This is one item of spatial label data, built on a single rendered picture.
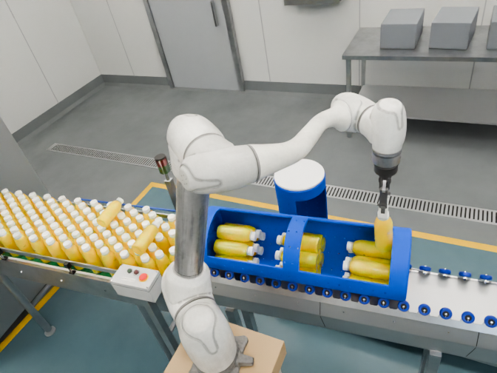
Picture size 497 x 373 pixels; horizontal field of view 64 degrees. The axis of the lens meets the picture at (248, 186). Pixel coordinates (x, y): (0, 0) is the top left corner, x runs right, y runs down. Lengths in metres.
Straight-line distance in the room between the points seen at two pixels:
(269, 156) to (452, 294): 1.10
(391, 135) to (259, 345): 0.85
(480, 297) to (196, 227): 1.18
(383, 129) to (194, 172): 0.58
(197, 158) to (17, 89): 5.38
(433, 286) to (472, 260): 1.40
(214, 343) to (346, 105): 0.84
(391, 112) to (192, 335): 0.88
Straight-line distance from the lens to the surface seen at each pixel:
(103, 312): 3.32
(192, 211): 1.21
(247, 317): 2.48
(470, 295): 1.88
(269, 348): 1.52
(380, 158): 1.32
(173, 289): 1.42
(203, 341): 1.31
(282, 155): 1.04
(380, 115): 1.24
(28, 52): 6.37
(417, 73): 4.89
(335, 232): 1.83
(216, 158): 0.96
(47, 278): 2.56
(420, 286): 1.87
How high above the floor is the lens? 2.41
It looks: 39 degrees down
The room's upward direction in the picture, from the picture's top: 12 degrees counter-clockwise
